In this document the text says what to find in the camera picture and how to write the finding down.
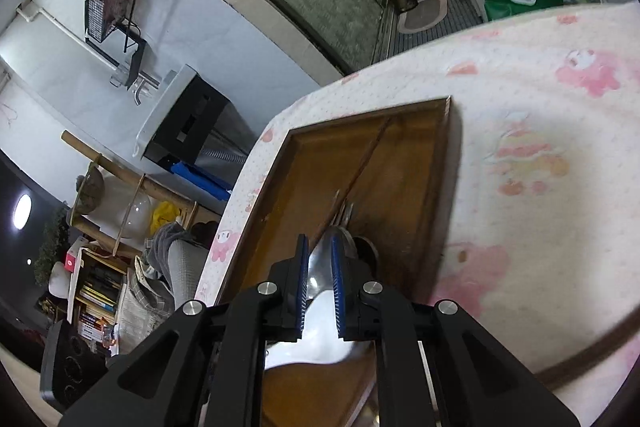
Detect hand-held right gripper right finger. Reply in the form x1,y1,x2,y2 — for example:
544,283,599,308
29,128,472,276
330,239,583,427

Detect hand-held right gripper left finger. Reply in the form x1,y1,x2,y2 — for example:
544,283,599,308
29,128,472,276
60,234,311,427

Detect metal spoon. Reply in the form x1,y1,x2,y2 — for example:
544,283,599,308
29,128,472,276
345,229,381,268

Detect white ceramic spoon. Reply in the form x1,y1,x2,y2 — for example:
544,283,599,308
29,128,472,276
262,227,381,368

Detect silver fork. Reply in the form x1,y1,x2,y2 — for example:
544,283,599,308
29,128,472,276
327,189,366,253

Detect dark wooden chopstick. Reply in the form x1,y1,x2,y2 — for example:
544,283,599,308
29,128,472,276
330,116,396,220
332,119,393,218

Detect brown wooden tray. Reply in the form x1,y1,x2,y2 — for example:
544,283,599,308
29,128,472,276
212,96,453,427

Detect bookshelf with books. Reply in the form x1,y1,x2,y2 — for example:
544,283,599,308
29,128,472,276
65,247,131,348

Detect potted plant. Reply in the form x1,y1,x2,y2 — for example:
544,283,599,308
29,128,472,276
32,207,71,288

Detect grey clothing pile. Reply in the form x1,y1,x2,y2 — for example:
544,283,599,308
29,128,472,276
145,222,211,303

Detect blue towel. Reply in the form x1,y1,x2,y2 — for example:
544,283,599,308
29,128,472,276
170,162,233,200

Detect yellow plastic bag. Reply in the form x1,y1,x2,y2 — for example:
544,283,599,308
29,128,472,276
150,201,182,233

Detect white glass globe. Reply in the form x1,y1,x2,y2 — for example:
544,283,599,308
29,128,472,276
115,194,153,240

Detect woven basket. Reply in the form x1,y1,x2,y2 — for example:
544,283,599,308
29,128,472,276
75,162,106,215

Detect bamboo ladder shelf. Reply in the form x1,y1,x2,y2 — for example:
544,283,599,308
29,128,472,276
60,131,201,258

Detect white sink basin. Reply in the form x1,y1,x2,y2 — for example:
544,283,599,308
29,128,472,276
134,66,201,160

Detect metal faucet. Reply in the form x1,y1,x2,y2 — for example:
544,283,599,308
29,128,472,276
132,77,161,105

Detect grey floor mat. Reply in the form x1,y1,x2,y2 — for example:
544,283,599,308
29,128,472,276
397,0,448,35

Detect green bag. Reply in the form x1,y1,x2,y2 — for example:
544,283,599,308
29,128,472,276
480,0,566,25

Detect grey drain hose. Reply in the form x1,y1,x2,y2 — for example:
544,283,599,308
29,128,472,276
200,147,248,162

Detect small black wall shelf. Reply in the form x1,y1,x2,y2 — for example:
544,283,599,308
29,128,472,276
85,34,148,90

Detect white wall pipe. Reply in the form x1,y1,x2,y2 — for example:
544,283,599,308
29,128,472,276
15,4,121,72

